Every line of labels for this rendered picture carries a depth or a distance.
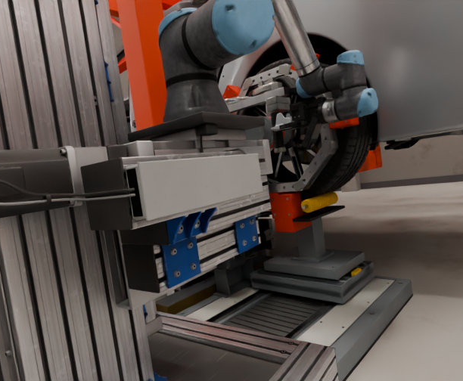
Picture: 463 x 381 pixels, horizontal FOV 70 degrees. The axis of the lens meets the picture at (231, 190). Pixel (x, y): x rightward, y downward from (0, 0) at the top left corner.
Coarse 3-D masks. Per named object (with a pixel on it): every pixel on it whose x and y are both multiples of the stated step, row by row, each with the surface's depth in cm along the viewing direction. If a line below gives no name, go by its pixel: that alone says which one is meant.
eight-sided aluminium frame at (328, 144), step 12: (264, 72) 147; (276, 72) 143; (288, 72) 138; (252, 84) 152; (240, 96) 158; (252, 96) 160; (324, 96) 129; (324, 132) 132; (336, 132) 134; (324, 144) 132; (336, 144) 133; (324, 156) 133; (312, 168) 137; (300, 180) 142; (312, 180) 143; (276, 192) 152
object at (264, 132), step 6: (270, 120) 138; (264, 126) 134; (270, 126) 137; (246, 132) 140; (252, 132) 138; (258, 132) 136; (264, 132) 134; (270, 132) 137; (288, 132) 145; (246, 138) 140; (252, 138) 138; (258, 138) 136; (264, 138) 135; (270, 138) 138; (288, 138) 149; (270, 144) 140
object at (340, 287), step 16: (256, 272) 176; (272, 272) 169; (352, 272) 149; (368, 272) 159; (272, 288) 164; (288, 288) 157; (304, 288) 151; (320, 288) 145; (336, 288) 140; (352, 288) 145
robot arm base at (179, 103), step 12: (168, 84) 71; (180, 84) 69; (192, 84) 69; (204, 84) 70; (216, 84) 73; (168, 96) 71; (180, 96) 69; (192, 96) 69; (204, 96) 69; (216, 96) 71; (168, 108) 70; (180, 108) 68; (192, 108) 68; (204, 108) 68; (216, 108) 69; (168, 120) 70
